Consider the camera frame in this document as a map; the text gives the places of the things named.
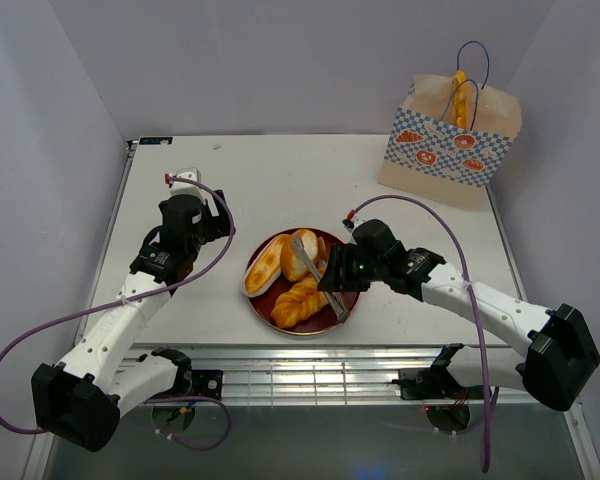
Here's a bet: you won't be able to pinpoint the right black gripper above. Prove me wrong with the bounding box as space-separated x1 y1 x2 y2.
317 243 386 292

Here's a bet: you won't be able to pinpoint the metal tongs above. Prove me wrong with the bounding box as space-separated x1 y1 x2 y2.
291 233 350 324

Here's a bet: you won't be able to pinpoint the round split bun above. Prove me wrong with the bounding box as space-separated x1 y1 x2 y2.
279 228 329 283

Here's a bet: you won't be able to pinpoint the orange toast slice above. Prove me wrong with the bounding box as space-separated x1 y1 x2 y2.
451 70 468 129

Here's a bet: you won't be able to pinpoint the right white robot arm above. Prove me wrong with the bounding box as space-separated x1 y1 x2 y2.
318 219 600 411

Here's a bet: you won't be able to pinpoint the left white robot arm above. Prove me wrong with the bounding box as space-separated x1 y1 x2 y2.
31 185 233 452

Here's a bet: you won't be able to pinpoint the braided twist bread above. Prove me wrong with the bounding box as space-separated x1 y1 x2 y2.
271 274 329 329

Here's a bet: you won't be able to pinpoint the sesame flat bread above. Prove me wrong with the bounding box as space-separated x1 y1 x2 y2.
243 234 290 298

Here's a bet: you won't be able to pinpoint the checkered paper bag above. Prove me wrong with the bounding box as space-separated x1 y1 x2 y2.
377 40 523 211

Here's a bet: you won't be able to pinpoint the dark red round plate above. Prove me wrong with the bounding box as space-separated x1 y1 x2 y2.
245 229 339 336

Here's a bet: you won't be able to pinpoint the blue label sticker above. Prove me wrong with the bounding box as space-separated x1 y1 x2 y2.
138 136 173 146

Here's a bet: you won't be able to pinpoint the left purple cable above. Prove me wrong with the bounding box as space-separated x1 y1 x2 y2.
0 182 237 452

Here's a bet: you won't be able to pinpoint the purple cable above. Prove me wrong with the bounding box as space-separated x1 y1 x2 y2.
352 194 500 474
0 182 237 452

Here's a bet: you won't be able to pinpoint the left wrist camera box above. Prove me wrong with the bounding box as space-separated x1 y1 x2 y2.
165 167 203 200

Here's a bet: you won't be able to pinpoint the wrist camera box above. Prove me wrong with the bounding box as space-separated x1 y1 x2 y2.
342 209 365 233
165 167 203 200

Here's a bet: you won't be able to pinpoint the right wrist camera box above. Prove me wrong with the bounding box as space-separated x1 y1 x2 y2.
342 209 365 233

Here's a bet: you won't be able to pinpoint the aluminium frame rail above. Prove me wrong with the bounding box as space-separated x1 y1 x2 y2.
44 344 581 407

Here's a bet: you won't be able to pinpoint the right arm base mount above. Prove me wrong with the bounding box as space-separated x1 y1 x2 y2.
391 368 483 435

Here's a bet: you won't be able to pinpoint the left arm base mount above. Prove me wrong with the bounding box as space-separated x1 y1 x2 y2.
151 370 223 433

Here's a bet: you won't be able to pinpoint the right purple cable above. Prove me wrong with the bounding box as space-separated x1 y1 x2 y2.
352 194 500 474

